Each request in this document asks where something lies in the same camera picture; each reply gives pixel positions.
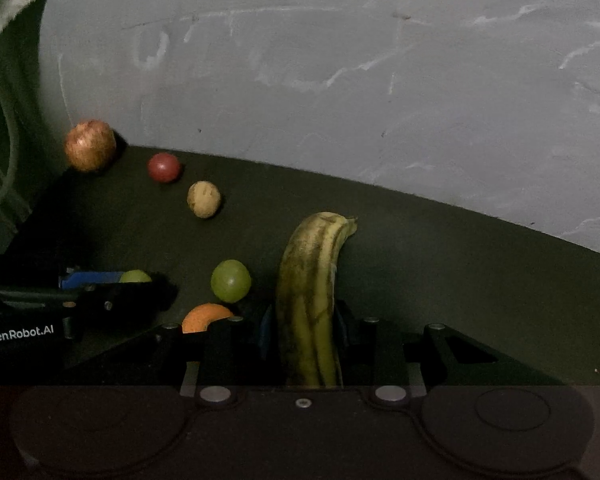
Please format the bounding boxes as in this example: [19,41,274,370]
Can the orange tangerine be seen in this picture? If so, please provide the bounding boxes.
[181,304,234,334]

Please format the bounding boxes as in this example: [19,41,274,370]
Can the green grape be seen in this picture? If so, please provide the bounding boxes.
[119,269,151,283]
[210,259,251,304]

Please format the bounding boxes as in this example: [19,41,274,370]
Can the spotted dark banana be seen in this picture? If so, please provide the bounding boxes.
[276,211,358,389]

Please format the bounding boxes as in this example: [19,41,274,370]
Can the tan walnut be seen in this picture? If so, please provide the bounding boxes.
[187,181,221,219]

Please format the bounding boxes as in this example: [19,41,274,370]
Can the small red tomato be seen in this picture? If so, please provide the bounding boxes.
[147,152,181,183]

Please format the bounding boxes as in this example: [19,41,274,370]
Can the red brown apple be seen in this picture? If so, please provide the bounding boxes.
[64,119,117,172]

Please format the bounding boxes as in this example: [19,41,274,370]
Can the white cable loop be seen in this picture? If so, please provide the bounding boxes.
[0,49,22,214]

